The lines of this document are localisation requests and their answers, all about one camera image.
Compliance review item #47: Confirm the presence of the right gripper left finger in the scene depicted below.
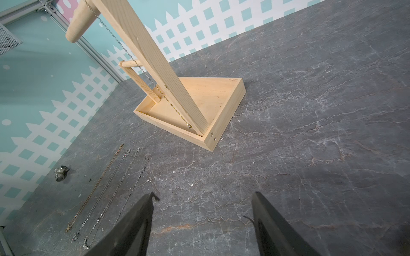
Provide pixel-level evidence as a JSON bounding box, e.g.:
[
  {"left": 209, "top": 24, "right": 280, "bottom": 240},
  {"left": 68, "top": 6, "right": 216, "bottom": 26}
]
[{"left": 86, "top": 192, "right": 160, "bottom": 256}]

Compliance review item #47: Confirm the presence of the wooden jewelry display stand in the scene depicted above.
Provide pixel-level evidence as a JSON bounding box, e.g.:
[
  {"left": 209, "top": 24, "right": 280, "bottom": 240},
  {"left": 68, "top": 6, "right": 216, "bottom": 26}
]
[{"left": 66, "top": 1, "right": 246, "bottom": 151}]

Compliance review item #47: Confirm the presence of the white wire mesh basket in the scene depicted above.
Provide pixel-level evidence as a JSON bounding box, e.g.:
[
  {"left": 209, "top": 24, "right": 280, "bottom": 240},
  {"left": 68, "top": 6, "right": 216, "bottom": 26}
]
[{"left": 0, "top": 24, "right": 22, "bottom": 55}]

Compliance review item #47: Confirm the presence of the small metal connector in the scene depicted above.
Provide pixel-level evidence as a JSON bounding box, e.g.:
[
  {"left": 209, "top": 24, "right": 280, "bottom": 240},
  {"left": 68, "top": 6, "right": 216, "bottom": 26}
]
[{"left": 54, "top": 165, "right": 70, "bottom": 182}]

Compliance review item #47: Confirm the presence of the thin chain necklace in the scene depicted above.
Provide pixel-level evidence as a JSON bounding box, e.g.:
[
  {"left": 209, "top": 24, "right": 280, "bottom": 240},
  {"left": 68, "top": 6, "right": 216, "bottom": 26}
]
[{"left": 65, "top": 143, "right": 125, "bottom": 233}]

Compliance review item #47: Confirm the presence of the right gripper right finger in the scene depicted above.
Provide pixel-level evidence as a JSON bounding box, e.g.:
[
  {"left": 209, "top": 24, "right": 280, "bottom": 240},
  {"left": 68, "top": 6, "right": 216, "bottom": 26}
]
[{"left": 252, "top": 192, "right": 319, "bottom": 256}]

